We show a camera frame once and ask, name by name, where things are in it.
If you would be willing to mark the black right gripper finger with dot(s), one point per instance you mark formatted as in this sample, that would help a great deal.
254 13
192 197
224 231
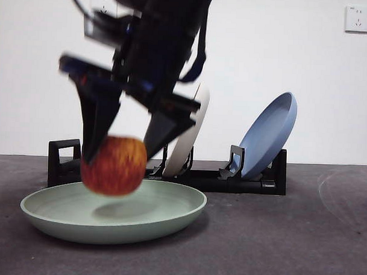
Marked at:
98 116
165 131

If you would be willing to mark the red yellow apple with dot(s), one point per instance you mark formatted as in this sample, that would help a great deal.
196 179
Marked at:
113 168

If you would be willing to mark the green round plate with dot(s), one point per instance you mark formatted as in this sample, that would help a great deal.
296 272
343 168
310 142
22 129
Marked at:
157 209

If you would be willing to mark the cream white round plate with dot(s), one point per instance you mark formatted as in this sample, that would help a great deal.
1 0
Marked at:
183 155

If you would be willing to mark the black plate rack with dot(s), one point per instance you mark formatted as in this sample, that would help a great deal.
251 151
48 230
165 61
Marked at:
245 186

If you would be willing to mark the blue round plate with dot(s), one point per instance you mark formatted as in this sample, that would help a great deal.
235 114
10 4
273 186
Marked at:
266 137

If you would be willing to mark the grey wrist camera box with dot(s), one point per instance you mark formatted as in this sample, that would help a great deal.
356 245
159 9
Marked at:
106 29

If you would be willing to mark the white wall socket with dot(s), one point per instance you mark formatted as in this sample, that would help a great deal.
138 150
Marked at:
358 19
98 0

